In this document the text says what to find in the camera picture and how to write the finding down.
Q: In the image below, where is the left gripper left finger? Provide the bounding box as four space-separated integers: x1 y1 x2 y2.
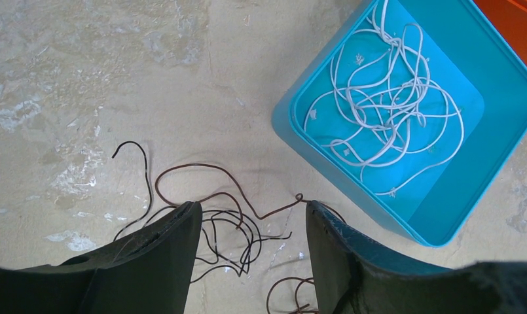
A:
0 202 202 313

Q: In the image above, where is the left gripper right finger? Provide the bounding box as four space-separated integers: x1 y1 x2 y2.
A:
306 201 527 313

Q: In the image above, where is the brown thin cable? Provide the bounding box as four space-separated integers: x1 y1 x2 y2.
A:
153 162 346 314

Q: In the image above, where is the white string cable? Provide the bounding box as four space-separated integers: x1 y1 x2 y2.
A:
303 0 465 197

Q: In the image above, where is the light blue square bin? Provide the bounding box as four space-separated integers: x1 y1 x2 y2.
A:
272 1 527 247

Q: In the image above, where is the orange square bin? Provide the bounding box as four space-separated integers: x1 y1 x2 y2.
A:
475 0 527 66

